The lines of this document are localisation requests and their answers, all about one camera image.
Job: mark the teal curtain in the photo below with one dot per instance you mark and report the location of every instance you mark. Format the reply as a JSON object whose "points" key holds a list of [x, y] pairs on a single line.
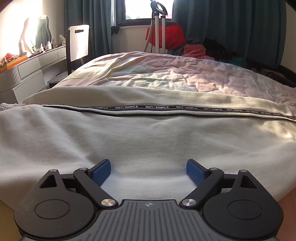
{"points": [[99, 16], [254, 30]]}

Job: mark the pastel bed sheet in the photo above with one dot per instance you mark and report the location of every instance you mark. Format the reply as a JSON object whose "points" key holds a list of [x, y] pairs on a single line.
{"points": [[163, 71]]}

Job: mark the green garment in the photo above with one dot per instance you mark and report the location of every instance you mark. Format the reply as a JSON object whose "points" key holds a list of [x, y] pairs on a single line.
{"points": [[237, 61]]}

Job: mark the teal left curtain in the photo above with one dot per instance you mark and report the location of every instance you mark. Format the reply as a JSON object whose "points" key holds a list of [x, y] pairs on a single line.
{"points": [[99, 16]]}

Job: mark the teal right curtain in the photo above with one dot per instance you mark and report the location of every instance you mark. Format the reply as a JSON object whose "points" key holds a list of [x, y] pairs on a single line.
{"points": [[254, 30]]}

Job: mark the garment steamer stand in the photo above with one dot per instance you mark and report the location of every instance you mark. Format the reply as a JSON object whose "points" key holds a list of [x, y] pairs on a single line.
{"points": [[157, 28]]}

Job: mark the white chair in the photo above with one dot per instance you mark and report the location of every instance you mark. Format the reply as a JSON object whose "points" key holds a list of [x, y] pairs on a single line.
{"points": [[77, 47]]}

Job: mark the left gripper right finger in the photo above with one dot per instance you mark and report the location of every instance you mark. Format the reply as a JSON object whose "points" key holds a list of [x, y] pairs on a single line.
{"points": [[235, 205]]}

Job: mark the pink garment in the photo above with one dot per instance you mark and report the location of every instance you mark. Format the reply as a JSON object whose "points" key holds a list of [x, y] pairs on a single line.
{"points": [[197, 51]]}

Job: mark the black garment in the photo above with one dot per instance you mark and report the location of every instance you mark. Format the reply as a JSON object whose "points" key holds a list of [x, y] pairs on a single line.
{"points": [[216, 50]]}

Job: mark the red garment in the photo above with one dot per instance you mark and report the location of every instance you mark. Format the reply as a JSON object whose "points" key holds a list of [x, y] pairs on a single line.
{"points": [[174, 36]]}

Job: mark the dark bedside furniture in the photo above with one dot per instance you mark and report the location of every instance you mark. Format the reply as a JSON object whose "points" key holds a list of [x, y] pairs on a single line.
{"points": [[280, 74]]}

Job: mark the window with dark frame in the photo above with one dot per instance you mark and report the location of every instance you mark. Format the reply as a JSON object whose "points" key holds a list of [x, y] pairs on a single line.
{"points": [[133, 12]]}

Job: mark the orange box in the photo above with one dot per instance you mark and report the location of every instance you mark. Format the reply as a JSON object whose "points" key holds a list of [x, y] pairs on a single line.
{"points": [[12, 64]]}

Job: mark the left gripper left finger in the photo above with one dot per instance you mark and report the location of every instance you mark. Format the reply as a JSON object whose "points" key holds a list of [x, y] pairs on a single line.
{"points": [[62, 205]]}

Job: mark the white dresser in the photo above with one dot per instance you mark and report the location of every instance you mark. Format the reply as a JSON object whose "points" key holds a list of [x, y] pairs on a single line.
{"points": [[32, 76]]}

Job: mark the cream trousers with black stripe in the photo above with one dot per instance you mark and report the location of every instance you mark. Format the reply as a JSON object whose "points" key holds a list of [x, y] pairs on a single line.
{"points": [[148, 135]]}

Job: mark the wavy vanity mirror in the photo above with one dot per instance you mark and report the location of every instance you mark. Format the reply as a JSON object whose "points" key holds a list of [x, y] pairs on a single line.
{"points": [[36, 32]]}

